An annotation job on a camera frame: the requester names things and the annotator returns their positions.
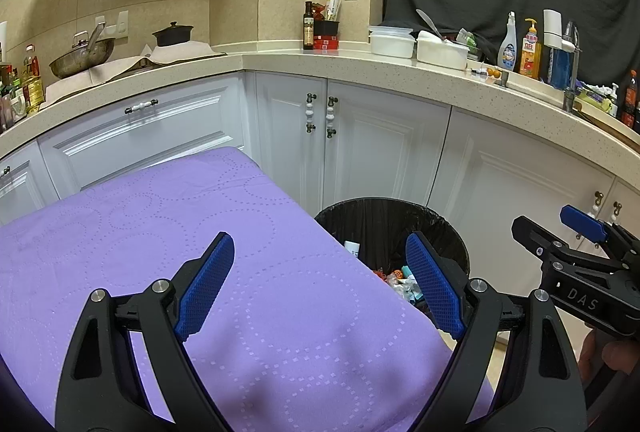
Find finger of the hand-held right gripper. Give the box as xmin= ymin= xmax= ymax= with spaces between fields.
xmin=511 ymin=215 xmax=573 ymax=265
xmin=559 ymin=205 xmax=640 ymax=263

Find metal spoon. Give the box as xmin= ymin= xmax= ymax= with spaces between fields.
xmin=416 ymin=8 xmax=446 ymax=40

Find white lidded food container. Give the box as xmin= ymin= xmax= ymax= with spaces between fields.
xmin=368 ymin=25 xmax=417 ymax=59

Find beige stove cover cloth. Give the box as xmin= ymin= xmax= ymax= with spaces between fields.
xmin=40 ymin=41 xmax=228 ymax=108

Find red black box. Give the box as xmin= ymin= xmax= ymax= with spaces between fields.
xmin=313 ymin=19 xmax=341 ymax=51

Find black cooking pot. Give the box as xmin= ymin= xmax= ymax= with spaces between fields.
xmin=152 ymin=22 xmax=194 ymax=48

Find group of condiment bottles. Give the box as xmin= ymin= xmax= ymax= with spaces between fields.
xmin=0 ymin=62 xmax=28 ymax=133

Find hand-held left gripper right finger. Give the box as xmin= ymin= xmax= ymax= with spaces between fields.
xmin=405 ymin=232 xmax=587 ymax=432

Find purple tablecloth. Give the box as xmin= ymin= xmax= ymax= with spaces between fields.
xmin=0 ymin=147 xmax=496 ymax=432

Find orange dish soap bottle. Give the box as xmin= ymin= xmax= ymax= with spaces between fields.
xmin=519 ymin=18 xmax=542 ymax=79

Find dark sauce bottle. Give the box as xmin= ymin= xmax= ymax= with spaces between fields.
xmin=302 ymin=1 xmax=316 ymax=51

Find steel wok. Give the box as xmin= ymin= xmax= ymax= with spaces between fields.
xmin=49 ymin=21 xmax=116 ymax=79

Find person's right hand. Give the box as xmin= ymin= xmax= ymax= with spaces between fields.
xmin=580 ymin=326 xmax=640 ymax=378

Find white open food container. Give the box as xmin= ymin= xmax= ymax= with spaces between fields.
xmin=416 ymin=30 xmax=470 ymax=70

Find white kitchen cabinets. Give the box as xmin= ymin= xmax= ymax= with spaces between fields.
xmin=0 ymin=69 xmax=640 ymax=313

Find double white wall socket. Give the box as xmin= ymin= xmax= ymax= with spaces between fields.
xmin=95 ymin=10 xmax=129 ymax=38

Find black trash bin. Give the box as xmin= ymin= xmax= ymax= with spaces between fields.
xmin=313 ymin=197 xmax=472 ymax=313

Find dark bottle red cap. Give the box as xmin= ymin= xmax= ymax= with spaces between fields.
xmin=620 ymin=69 xmax=640 ymax=125

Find metal faucet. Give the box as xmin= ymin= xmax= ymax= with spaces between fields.
xmin=562 ymin=21 xmax=583 ymax=113

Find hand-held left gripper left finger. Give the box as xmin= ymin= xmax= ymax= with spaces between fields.
xmin=55 ymin=231 xmax=236 ymax=432

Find green yellow packet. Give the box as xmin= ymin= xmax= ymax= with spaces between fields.
xmin=574 ymin=82 xmax=620 ymax=114

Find yellow cooking oil bottle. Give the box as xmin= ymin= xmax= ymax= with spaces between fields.
xmin=22 ymin=44 xmax=46 ymax=113

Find white spray bottle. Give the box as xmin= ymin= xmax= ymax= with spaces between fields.
xmin=499 ymin=11 xmax=518 ymax=72

